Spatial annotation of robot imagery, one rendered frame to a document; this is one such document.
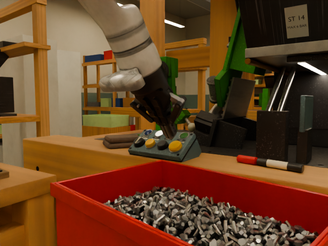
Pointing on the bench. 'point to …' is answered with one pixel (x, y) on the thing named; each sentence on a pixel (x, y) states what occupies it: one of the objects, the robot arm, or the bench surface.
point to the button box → (187, 153)
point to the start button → (175, 146)
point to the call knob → (138, 141)
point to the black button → (162, 144)
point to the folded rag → (119, 140)
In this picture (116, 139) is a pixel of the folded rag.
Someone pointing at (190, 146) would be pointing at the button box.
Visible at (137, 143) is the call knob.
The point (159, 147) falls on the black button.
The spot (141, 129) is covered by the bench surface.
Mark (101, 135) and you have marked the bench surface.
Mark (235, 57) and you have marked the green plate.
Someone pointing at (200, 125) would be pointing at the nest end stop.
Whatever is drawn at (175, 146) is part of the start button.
